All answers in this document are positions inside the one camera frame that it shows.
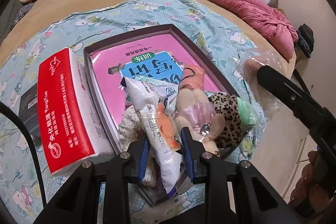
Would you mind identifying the purple tray with pink book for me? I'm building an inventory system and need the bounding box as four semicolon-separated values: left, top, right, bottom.
83;23;247;207

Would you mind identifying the leopard print scrunchie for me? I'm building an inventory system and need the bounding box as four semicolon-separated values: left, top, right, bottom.
209;92;245;149

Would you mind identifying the round tan bed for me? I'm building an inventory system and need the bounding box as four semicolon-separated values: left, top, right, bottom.
1;0;274;64

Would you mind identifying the white snack packet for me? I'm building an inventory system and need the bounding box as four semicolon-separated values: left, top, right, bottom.
122;77;186;198

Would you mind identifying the white floral scrunchie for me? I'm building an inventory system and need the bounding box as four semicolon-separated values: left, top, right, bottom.
118;105;157;188

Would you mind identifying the black cable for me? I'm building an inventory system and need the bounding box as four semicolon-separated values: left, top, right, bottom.
0;101;47;206

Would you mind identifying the black cardboard box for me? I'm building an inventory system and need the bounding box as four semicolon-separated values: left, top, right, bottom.
19;84;41;139

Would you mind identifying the dark clothes pile on chair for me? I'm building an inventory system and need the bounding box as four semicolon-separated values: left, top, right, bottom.
296;24;314;59

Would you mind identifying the green egg sponge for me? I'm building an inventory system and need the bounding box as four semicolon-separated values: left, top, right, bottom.
236;97;258;127

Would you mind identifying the person's right hand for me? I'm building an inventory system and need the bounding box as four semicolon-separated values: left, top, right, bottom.
288;150;335;223

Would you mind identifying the red white tissue pack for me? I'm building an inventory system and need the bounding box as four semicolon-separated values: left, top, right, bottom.
37;48;114;176

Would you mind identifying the dark floral pillow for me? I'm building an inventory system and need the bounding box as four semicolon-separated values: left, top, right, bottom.
10;3;34;30

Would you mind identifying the pink coral cloth item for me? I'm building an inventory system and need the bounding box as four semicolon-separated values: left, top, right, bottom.
179;65;205;90

